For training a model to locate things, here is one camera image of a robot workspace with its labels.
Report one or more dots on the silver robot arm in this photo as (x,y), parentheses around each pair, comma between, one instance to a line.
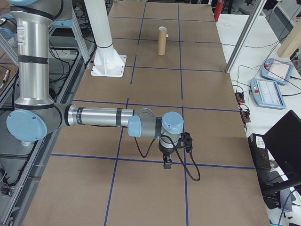
(33,58)

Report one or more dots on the black orange connector box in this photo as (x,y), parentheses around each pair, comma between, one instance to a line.
(245,115)
(240,97)

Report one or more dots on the black mini computer box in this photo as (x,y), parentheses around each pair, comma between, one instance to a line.
(258,155)

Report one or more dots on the brown cardboard tube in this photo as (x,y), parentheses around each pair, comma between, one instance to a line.
(162,43)

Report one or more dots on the light blue teach pendant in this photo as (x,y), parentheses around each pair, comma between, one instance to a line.
(266,93)
(278,70)

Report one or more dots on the black monitor screen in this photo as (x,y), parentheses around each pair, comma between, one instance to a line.
(285,146)

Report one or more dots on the white side table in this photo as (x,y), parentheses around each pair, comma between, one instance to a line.
(235,33)

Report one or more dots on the red cylinder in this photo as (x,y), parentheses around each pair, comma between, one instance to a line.
(219,9)

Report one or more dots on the light wooden beam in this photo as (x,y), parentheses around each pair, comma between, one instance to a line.
(290,38)

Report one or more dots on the white grey cabinet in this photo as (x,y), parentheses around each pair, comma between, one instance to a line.
(282,16)

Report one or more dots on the light blue capped machine part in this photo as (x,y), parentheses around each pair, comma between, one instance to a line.
(5,33)

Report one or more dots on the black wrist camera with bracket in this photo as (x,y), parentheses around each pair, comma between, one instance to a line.
(185,140)

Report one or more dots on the white robot pedestal with plate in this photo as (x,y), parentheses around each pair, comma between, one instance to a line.
(107,62)

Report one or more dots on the aluminium profile post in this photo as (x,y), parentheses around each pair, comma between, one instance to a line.
(244,35)

